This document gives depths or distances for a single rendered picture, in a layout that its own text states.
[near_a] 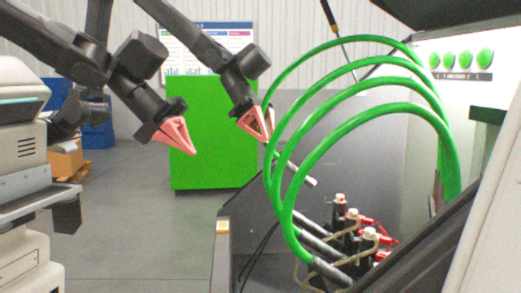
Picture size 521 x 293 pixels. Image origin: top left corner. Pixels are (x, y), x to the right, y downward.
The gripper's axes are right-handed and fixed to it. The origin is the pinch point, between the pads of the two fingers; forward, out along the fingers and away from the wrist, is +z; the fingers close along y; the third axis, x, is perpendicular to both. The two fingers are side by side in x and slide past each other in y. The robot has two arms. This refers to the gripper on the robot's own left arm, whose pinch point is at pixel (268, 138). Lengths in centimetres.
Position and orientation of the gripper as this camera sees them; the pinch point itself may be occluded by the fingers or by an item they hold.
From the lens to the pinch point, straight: 82.9
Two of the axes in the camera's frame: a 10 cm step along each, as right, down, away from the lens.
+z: 4.6, 8.0, -3.8
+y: 5.9, 0.4, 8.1
